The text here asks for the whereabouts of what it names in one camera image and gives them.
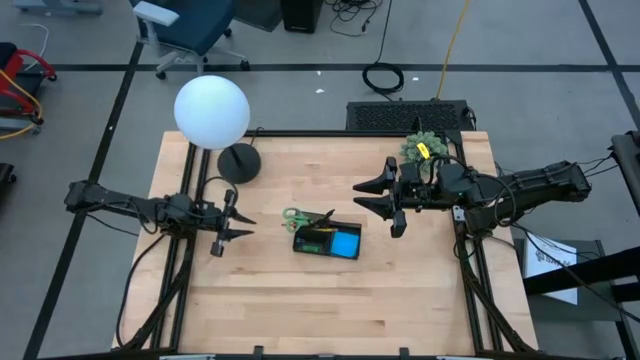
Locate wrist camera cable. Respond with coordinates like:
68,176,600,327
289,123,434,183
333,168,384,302
198,175,241,214
427,153,520,230

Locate black tower box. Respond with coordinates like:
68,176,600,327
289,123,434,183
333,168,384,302
280,0,324,35

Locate black mesh desk organizer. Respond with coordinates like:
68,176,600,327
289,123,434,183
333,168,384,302
291,213,363,261

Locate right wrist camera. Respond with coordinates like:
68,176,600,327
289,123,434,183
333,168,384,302
391,209,409,239

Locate yellow cable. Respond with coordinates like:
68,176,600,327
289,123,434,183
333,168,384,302
433,0,472,101

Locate coiled black cable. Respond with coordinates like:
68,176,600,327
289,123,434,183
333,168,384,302
360,0,406,97

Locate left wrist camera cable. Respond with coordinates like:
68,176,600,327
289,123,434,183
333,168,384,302
198,175,241,214

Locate white globe table lamp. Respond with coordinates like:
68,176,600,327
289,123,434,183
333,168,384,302
172,74,263,186

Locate grey side table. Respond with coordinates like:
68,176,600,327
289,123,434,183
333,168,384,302
513,238,624,324

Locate blue sticky note pad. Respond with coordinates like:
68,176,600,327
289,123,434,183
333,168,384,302
330,231,362,259

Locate red cart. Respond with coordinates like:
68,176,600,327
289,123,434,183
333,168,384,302
0,41,58,137

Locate green handled scissors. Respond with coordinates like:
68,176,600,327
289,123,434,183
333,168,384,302
281,206,326,235

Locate black ballpoint pen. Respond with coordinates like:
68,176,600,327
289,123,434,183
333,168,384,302
309,208,338,231

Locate small potted green plant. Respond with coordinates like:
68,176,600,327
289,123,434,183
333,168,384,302
398,130,450,176

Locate black keyboard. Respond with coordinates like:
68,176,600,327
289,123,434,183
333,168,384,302
345,99,476,133

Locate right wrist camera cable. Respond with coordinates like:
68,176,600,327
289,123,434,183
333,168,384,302
427,153,520,230

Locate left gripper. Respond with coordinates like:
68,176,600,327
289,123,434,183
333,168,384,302
198,187,258,247

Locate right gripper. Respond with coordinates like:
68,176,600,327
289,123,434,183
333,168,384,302
352,156,442,224

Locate blue office chair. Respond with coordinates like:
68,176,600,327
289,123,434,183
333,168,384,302
130,0,252,81

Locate white paper sheet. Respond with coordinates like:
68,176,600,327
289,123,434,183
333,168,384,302
521,231,580,307

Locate black metal beam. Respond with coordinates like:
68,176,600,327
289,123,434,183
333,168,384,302
522,246,640,297

